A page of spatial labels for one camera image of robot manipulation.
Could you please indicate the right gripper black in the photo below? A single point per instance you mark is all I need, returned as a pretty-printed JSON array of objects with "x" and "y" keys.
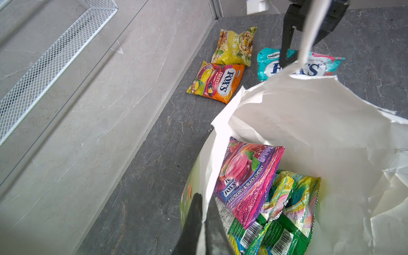
[{"x": 295, "y": 18}]

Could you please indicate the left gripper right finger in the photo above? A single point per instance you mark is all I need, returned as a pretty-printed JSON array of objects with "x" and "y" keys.
[{"x": 216, "y": 240}]

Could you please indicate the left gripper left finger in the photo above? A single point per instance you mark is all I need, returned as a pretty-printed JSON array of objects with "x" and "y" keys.
[{"x": 188, "y": 241}]

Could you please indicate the green yellow striped candy packet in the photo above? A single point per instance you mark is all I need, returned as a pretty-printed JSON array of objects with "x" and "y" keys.
[{"x": 248, "y": 241}]

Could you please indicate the teal mint candy packet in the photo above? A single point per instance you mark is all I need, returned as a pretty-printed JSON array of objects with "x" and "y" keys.
[{"x": 317, "y": 65}]

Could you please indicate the yellow snack packet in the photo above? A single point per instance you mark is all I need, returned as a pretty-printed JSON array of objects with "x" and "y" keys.
[{"x": 234, "y": 48}]

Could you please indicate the magenta purple candy packet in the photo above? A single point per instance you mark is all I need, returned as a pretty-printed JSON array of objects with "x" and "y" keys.
[{"x": 245, "y": 178}]

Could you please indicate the orange Fox's fruits candy bag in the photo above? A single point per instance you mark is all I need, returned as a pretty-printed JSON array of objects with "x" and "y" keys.
[{"x": 218, "y": 82}]

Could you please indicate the floral white paper bag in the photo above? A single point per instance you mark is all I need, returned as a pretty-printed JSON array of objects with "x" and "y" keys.
[{"x": 360, "y": 150}]

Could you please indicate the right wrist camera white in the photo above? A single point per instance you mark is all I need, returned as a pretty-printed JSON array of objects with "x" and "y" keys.
[{"x": 256, "y": 6}]

